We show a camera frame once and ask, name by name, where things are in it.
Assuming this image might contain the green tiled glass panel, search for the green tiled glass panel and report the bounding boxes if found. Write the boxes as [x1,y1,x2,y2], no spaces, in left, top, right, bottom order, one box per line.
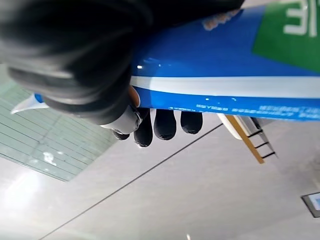
[0,80,114,183]

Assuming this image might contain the wooden towel rack black rungs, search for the wooden towel rack black rungs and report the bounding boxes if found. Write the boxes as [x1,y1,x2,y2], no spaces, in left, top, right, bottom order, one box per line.
[216,113,279,165]

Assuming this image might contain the black cloth robot right hand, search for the black cloth robot right hand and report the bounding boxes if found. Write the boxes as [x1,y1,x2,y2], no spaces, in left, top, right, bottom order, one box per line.
[0,0,247,148]

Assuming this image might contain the blue green toothpaste tube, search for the blue green toothpaste tube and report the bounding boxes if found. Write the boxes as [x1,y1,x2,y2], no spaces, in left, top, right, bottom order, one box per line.
[10,0,320,123]

